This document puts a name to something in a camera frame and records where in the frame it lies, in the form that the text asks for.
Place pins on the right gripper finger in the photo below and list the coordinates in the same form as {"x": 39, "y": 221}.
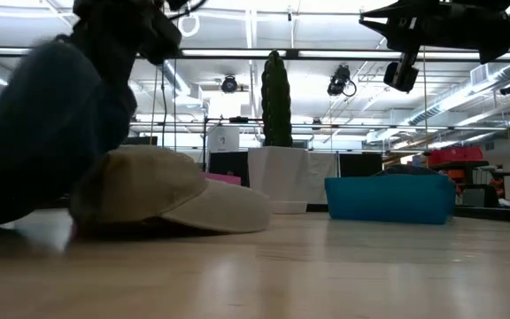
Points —
{"x": 401, "y": 76}
{"x": 396, "y": 26}

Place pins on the blue plastic bin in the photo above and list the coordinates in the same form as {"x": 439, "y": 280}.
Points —
{"x": 388, "y": 199}

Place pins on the tan baseball cap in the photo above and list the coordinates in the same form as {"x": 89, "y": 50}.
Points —
{"x": 149, "y": 190}

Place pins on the red storage crates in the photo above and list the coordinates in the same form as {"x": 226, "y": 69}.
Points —
{"x": 456, "y": 156}

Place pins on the white partition sheet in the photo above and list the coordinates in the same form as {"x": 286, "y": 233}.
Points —
{"x": 321, "y": 177}

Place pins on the black overhead frame bar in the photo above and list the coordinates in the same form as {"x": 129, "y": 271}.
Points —
{"x": 292, "y": 54}

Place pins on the white board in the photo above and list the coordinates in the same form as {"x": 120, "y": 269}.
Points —
{"x": 223, "y": 142}

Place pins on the small black ceiling camera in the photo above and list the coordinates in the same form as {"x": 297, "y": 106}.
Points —
{"x": 229, "y": 84}

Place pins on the green cactus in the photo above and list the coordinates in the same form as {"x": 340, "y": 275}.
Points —
{"x": 277, "y": 102}

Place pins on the navy denim baseball cap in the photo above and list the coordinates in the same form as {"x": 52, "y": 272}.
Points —
{"x": 38, "y": 133}
{"x": 405, "y": 170}

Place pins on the pink translucent plastic bin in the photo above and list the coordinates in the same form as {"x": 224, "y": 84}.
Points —
{"x": 224, "y": 179}

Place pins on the white faceted plant pot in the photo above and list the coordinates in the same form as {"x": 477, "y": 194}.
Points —
{"x": 277, "y": 175}

